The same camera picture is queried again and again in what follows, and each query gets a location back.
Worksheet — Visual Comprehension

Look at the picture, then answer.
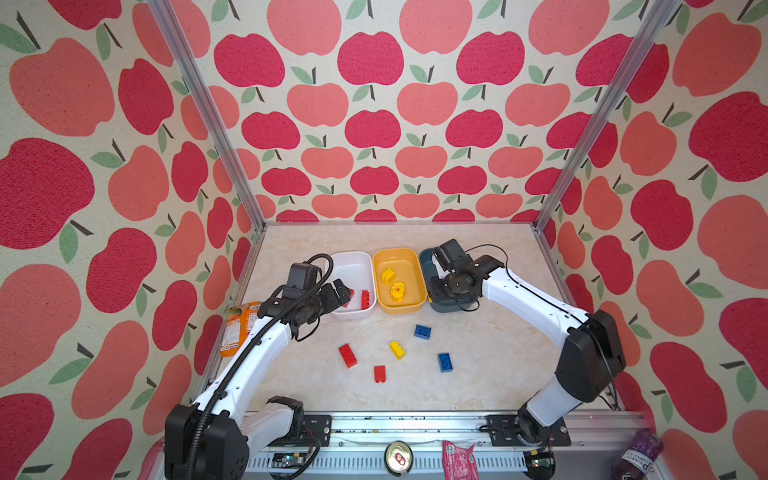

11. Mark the dark teal plastic container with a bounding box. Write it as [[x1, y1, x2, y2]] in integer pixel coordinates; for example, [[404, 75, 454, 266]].
[[419, 248, 475, 314]]

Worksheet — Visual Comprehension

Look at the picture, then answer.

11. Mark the yellow plastic container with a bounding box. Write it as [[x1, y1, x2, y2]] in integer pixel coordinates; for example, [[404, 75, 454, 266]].
[[373, 248, 427, 315]]

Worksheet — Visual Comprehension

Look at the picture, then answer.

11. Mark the blue lego brick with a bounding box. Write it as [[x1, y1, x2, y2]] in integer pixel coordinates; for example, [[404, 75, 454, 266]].
[[437, 352, 453, 373], [414, 325, 431, 340]]

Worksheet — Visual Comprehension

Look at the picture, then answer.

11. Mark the yellow round lego piece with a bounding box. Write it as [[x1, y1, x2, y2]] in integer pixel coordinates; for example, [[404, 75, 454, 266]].
[[390, 281, 406, 303]]

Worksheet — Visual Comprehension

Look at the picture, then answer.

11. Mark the long red lego brick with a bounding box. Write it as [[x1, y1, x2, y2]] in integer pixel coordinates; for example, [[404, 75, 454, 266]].
[[339, 344, 358, 369]]

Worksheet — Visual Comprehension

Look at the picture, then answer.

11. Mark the yellow lego brick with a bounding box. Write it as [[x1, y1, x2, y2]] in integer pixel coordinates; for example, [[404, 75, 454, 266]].
[[389, 341, 406, 360], [381, 268, 396, 284]]

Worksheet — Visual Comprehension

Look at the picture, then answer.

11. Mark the small red lego brick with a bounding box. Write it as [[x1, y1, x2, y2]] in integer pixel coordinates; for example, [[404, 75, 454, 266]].
[[374, 365, 387, 384]]

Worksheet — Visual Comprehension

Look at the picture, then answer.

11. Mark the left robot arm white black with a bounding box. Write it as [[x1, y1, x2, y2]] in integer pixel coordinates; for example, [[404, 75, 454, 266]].
[[164, 279, 351, 479]]

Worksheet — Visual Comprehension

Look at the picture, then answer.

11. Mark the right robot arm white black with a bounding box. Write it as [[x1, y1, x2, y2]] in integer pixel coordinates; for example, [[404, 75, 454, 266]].
[[429, 254, 626, 446]]

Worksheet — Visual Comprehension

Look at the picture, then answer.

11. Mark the orange snack packet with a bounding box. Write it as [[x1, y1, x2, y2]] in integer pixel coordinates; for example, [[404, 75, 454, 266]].
[[219, 302, 261, 358]]

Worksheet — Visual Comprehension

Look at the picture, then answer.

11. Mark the white plastic container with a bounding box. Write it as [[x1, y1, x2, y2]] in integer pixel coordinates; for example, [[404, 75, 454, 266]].
[[331, 251, 377, 320]]

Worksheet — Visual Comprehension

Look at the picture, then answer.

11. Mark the drink can top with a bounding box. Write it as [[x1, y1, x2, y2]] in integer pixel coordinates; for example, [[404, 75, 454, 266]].
[[384, 441, 414, 477]]

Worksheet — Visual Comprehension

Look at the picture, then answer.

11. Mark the pink snack wrapper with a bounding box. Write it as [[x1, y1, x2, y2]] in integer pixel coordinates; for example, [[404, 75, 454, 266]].
[[442, 441, 479, 480]]

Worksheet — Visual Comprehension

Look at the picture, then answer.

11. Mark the purple plastic bottle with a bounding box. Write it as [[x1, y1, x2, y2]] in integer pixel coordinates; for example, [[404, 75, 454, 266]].
[[610, 428, 664, 480]]

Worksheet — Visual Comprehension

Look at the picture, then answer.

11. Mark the black corrugated cable hose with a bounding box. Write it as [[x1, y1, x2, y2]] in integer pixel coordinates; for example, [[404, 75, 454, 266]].
[[185, 253, 335, 480]]

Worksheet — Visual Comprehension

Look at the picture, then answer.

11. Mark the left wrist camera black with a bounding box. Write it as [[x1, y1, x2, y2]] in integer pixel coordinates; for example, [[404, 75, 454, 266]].
[[284, 262, 322, 299]]

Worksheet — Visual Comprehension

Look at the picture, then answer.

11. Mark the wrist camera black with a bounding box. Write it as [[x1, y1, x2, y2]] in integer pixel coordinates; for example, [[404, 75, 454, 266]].
[[433, 239, 472, 272], [284, 262, 322, 299]]

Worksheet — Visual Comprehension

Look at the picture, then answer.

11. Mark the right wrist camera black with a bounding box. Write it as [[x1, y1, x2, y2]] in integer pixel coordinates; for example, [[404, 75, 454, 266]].
[[433, 239, 472, 272]]

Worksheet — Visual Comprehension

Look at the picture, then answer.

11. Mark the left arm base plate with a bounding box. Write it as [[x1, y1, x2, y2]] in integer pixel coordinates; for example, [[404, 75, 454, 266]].
[[269, 414, 332, 447]]

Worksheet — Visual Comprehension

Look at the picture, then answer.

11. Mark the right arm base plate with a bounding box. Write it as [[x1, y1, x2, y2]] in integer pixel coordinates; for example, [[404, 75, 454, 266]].
[[479, 414, 572, 448]]

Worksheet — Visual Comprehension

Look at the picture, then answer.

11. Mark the aluminium front rail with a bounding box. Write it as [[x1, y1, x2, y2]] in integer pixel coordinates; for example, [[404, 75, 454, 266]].
[[146, 410, 673, 480]]

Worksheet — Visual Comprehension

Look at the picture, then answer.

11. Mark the aluminium corner post left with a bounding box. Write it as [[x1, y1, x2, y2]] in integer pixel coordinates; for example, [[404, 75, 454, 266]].
[[148, 0, 266, 234]]

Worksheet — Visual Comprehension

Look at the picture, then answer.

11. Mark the aluminium corner post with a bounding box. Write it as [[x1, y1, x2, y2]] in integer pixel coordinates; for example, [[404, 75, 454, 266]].
[[148, 0, 266, 234], [533, 0, 681, 234]]

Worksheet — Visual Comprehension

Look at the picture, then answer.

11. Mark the aluminium corner post right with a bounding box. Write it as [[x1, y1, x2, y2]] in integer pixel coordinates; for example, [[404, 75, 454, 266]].
[[533, 0, 681, 234]]

